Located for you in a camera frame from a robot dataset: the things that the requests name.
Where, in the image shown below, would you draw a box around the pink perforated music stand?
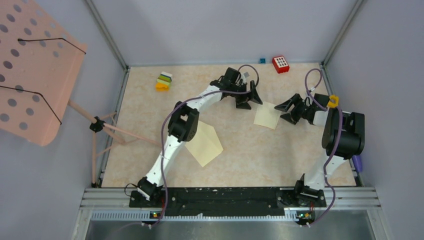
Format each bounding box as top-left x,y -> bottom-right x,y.
0,0 -> 163,186

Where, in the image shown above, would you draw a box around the letter sheet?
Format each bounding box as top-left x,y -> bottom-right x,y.
253,101 -> 281,130

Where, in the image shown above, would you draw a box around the red toy block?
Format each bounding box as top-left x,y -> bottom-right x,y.
271,55 -> 290,74

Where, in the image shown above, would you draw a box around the yellow envelope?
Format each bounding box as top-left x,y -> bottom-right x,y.
185,121 -> 224,167

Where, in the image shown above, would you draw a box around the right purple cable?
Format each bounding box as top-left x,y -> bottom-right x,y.
304,68 -> 344,228

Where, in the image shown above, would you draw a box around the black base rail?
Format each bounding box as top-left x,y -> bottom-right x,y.
79,185 -> 382,226

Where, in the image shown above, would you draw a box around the purple cable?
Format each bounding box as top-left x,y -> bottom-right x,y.
304,68 -> 344,228
142,64 -> 260,229

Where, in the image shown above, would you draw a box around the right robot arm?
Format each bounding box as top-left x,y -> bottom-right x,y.
275,93 -> 365,207

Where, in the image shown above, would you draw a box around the yellow green toy block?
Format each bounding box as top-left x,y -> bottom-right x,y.
327,94 -> 340,109

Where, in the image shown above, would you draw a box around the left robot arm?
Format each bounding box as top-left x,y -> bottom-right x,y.
136,67 -> 263,207

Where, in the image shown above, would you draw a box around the stacked colourful toy blocks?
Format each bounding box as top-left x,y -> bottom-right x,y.
155,71 -> 173,92

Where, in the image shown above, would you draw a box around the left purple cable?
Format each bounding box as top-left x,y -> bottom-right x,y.
142,64 -> 260,229

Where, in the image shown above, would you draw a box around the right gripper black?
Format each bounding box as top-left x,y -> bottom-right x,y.
274,94 -> 313,125

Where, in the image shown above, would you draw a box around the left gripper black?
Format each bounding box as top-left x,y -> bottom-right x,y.
229,81 -> 262,111

